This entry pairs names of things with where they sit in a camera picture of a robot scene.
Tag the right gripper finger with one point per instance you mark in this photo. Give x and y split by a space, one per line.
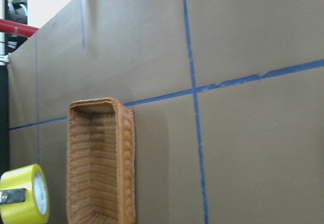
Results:
13 196

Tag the yellow tape roll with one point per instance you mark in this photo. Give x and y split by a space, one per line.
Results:
36 207

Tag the brown wicker basket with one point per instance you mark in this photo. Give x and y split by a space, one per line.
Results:
100 162

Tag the red cylinder bottle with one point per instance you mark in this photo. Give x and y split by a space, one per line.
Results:
18 29

